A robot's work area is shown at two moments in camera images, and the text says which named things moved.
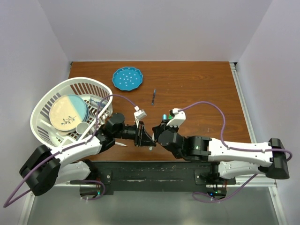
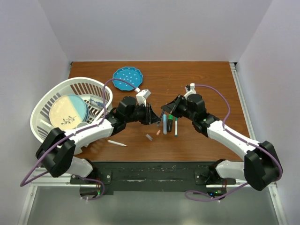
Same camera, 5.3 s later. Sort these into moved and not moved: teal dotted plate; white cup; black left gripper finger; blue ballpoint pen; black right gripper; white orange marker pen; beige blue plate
Moved: black left gripper finger; blue ballpoint pen; black right gripper
Not moved: white cup; teal dotted plate; white orange marker pen; beige blue plate
